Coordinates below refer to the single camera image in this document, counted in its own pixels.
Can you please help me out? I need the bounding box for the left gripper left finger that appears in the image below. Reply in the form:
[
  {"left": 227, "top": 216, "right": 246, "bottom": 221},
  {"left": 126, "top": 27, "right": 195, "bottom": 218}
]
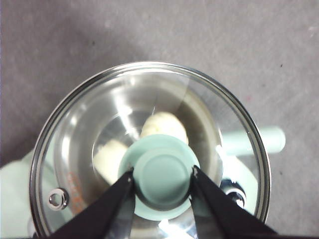
[{"left": 49, "top": 166, "right": 136, "bottom": 239}]

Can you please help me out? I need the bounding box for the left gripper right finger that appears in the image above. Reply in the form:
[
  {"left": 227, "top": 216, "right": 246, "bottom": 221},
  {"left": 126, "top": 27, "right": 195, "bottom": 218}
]
[{"left": 190, "top": 166, "right": 280, "bottom": 239}]

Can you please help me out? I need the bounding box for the smooth white steamed bun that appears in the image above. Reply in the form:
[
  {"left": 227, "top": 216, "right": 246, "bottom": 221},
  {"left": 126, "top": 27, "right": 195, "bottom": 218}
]
[{"left": 92, "top": 139, "right": 129, "bottom": 185}]

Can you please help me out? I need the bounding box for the glass pot lid green knob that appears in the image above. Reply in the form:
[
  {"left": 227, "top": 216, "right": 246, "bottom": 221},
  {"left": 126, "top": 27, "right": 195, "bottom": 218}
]
[{"left": 29, "top": 61, "right": 272, "bottom": 237}]

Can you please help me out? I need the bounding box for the silver control knob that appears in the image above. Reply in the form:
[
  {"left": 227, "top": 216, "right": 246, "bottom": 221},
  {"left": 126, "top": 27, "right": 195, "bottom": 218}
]
[{"left": 221, "top": 178, "right": 247, "bottom": 209}]

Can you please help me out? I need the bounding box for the green pot with side handle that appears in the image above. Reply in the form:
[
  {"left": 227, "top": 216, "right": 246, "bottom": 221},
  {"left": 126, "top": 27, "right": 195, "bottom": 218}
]
[{"left": 53, "top": 72, "right": 286, "bottom": 237}]

